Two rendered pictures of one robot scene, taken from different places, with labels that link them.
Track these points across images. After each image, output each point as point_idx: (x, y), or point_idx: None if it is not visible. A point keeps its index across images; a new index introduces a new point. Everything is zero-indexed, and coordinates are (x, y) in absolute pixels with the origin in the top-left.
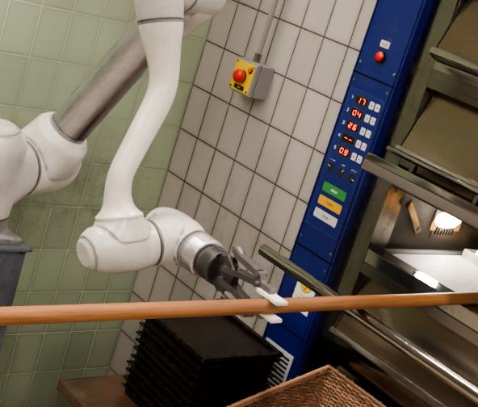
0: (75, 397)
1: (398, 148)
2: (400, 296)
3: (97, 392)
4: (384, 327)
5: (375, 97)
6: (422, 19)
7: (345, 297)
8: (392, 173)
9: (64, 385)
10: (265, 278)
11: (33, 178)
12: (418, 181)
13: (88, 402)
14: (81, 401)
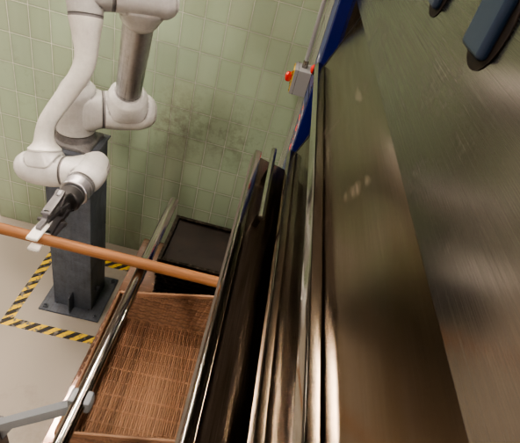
0: (138, 250)
1: (288, 153)
2: (180, 271)
3: (155, 252)
4: (128, 288)
5: (304, 105)
6: (333, 35)
7: (116, 254)
8: (249, 170)
9: (142, 243)
10: (46, 217)
11: (97, 118)
12: (246, 184)
13: (140, 256)
14: (137, 254)
